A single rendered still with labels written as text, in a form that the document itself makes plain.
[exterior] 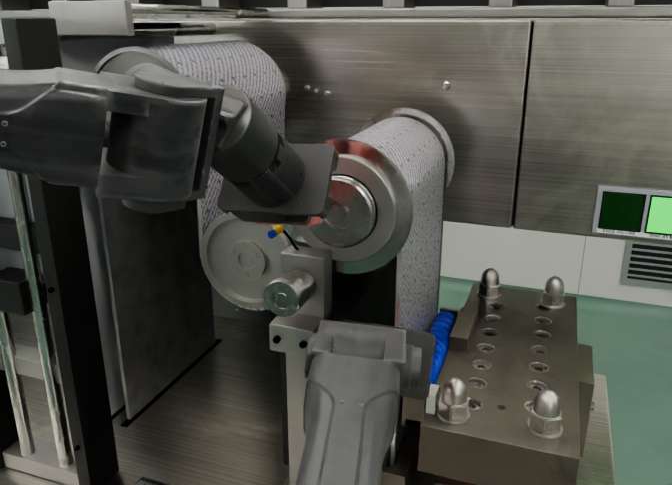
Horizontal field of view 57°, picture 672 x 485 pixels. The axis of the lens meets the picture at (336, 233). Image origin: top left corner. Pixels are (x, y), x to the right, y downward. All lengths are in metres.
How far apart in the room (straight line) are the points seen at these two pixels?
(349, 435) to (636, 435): 2.27
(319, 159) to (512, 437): 0.35
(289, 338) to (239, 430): 0.28
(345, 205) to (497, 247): 2.85
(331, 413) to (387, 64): 0.65
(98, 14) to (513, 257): 2.97
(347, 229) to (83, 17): 0.36
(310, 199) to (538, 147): 0.48
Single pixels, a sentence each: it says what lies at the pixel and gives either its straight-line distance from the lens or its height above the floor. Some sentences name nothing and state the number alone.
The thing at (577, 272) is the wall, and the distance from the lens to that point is 3.48.
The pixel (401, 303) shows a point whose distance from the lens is 0.68.
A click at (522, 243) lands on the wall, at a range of 3.44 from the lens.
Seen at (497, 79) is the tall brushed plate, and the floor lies 1.36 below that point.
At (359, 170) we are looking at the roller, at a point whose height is 1.29.
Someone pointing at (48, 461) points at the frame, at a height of 0.92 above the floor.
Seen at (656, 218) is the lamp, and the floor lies 1.18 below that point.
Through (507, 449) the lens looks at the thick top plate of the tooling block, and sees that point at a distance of 0.69.
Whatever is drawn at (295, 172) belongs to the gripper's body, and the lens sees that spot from 0.51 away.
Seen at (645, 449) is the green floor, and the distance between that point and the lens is 2.56.
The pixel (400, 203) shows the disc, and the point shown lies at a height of 1.26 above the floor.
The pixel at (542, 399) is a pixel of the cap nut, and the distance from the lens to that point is 0.69.
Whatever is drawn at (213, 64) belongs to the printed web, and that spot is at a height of 1.39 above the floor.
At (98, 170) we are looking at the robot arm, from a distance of 0.40.
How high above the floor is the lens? 1.44
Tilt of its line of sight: 19 degrees down
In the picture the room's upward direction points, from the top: straight up
